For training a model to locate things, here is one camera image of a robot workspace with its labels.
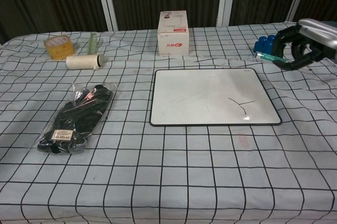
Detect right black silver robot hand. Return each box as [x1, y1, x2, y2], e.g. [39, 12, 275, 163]
[272, 18, 337, 71]

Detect blue toy building block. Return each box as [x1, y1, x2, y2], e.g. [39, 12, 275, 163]
[253, 34, 277, 54]

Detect green handled lint roller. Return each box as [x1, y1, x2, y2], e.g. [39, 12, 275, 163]
[65, 32, 105, 71]

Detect yellow packing tape roll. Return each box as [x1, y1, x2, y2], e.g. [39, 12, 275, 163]
[43, 35, 76, 60]

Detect white red product box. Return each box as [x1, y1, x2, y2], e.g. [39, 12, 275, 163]
[157, 10, 191, 57]

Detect black gloves in plastic bag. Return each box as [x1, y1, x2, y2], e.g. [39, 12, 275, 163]
[34, 82, 118, 154]

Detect white black checked tablecloth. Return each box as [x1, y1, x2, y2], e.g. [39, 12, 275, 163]
[0, 20, 337, 224]

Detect white board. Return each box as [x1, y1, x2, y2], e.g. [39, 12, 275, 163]
[150, 68, 283, 127]

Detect teal marker pen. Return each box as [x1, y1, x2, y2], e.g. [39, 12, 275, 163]
[256, 52, 286, 63]

